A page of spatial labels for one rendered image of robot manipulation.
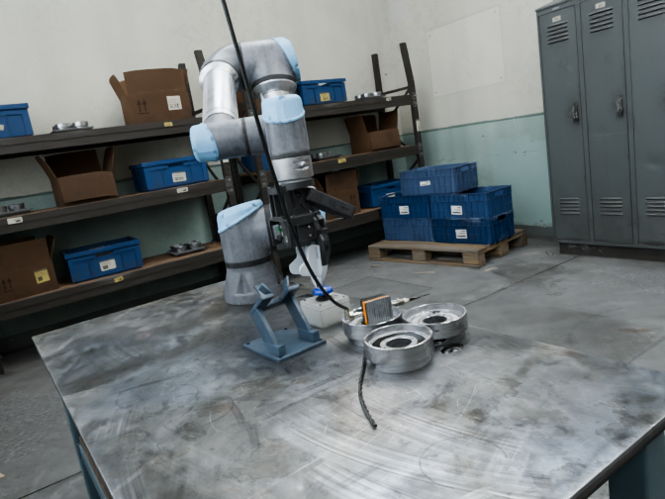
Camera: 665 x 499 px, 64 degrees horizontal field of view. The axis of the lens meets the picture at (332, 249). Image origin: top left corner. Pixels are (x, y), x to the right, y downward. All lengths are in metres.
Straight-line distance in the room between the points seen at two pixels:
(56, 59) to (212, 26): 1.35
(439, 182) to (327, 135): 1.51
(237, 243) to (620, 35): 3.39
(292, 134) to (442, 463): 0.61
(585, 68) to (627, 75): 0.31
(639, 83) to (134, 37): 3.81
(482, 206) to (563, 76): 1.11
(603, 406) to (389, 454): 0.25
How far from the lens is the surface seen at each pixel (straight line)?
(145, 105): 4.36
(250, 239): 1.27
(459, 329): 0.88
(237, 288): 1.30
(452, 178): 4.61
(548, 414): 0.69
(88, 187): 4.17
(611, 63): 4.25
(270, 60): 1.40
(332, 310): 1.03
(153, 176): 4.33
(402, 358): 0.78
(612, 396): 0.73
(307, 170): 0.98
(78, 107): 4.78
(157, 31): 5.08
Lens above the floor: 1.14
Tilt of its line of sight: 11 degrees down
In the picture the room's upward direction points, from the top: 9 degrees counter-clockwise
